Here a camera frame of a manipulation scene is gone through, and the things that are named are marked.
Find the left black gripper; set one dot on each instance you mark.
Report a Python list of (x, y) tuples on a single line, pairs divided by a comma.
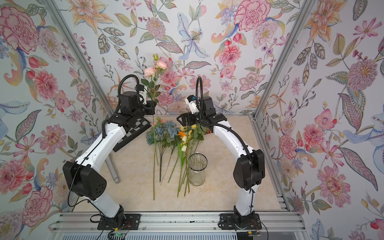
[(150, 108)]

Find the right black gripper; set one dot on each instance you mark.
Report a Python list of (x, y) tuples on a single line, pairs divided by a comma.
[(189, 116)]

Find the pink rose stem two blooms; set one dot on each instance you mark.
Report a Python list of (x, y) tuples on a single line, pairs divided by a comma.
[(151, 75)]

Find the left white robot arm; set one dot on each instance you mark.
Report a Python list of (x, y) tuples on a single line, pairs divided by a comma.
[(126, 123)]

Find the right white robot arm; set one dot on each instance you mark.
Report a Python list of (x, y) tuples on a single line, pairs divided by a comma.
[(249, 169)]

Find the clear ribbed glass vase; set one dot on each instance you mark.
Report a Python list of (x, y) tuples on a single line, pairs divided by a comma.
[(197, 163)]

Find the yellow rose stem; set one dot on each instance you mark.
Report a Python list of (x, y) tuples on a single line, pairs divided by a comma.
[(195, 135)]

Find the black white checkerboard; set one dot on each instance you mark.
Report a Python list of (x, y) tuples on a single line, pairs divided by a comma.
[(140, 127)]

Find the orange white flower stem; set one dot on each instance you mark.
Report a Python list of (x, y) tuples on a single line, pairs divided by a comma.
[(182, 147)]

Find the blue hydrangea bunch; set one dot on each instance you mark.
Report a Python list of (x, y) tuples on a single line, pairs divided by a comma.
[(163, 135)]

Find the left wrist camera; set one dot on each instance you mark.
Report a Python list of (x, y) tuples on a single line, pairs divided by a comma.
[(142, 91)]

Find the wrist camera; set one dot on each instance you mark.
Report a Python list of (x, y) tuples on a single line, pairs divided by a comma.
[(142, 91), (191, 102)]

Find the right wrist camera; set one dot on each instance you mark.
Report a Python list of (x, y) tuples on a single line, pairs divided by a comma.
[(191, 102)]

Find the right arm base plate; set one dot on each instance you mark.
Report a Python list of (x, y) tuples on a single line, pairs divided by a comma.
[(234, 221)]

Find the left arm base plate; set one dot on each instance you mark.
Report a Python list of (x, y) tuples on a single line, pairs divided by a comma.
[(121, 223)]

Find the aluminium rail frame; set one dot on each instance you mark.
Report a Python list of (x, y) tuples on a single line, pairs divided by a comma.
[(180, 226)]

